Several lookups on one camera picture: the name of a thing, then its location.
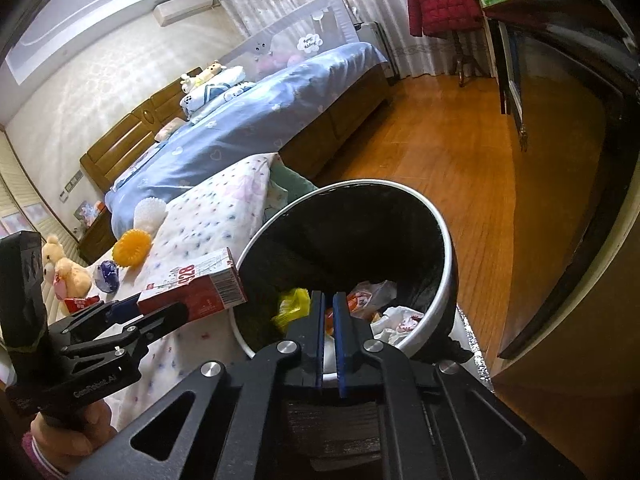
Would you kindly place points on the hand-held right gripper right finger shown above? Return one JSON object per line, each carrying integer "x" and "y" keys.
{"x": 341, "y": 350}

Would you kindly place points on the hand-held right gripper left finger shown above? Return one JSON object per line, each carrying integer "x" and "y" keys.
{"x": 319, "y": 330}

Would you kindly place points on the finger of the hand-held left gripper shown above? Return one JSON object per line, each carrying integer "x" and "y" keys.
{"x": 90, "y": 317}
{"x": 160, "y": 320}

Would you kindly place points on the red snack wrapper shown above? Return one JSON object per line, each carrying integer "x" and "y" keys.
{"x": 80, "y": 304}

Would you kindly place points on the gold yellow snack wrapper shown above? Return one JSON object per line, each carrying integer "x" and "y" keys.
{"x": 292, "y": 305}

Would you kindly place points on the grey-blue paper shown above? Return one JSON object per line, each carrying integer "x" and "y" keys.
{"x": 107, "y": 276}

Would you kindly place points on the red carton box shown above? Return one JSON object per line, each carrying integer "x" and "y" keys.
{"x": 200, "y": 290}

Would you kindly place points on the white plastic bag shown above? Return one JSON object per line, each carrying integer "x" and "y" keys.
{"x": 400, "y": 322}

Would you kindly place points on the orange foam fruit net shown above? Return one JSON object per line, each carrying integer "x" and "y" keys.
{"x": 131, "y": 247}

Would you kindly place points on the white bin with black bag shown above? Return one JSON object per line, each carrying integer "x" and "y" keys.
{"x": 350, "y": 240}

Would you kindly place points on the white foam fruit net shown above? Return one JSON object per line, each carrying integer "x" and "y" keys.
{"x": 150, "y": 215}

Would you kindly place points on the person's left forearm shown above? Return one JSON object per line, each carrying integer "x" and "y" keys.
{"x": 37, "y": 460}

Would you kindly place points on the person's left hand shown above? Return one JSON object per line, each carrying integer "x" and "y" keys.
{"x": 80, "y": 435}

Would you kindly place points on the yellow teddy bear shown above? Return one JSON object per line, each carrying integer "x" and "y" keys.
{"x": 65, "y": 270}

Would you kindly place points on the wooden nightstand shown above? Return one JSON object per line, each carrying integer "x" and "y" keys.
{"x": 97, "y": 240}

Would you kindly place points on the cream louvred wardrobe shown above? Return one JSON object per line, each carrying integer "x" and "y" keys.
{"x": 20, "y": 200}

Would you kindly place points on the green cloth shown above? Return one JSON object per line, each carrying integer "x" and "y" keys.
{"x": 292, "y": 185}

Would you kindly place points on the flat blue pillow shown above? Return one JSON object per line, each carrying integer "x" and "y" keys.
{"x": 140, "y": 165}

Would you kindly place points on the wooden headboard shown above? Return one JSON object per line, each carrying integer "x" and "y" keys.
{"x": 115, "y": 145}

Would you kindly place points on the small pink pillow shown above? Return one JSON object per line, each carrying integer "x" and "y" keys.
{"x": 167, "y": 129}

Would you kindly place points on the bed with blue sheet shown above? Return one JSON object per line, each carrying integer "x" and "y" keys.
{"x": 240, "y": 130}

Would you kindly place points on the folded blue white quilt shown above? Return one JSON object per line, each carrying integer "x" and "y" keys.
{"x": 215, "y": 92}

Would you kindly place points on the yellow white plush toy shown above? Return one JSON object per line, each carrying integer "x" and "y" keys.
{"x": 202, "y": 76}

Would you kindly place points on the dark wooden coat rack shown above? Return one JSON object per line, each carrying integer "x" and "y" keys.
{"x": 462, "y": 55}

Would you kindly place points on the white air conditioner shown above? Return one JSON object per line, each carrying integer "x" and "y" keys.
{"x": 182, "y": 6}

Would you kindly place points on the dark wooden cabinet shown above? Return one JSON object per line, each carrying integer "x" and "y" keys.
{"x": 575, "y": 110}

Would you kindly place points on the wall switch panel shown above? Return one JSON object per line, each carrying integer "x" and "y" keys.
{"x": 73, "y": 180}

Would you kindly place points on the grey bed guard rail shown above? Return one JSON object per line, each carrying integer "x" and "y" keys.
{"x": 300, "y": 30}

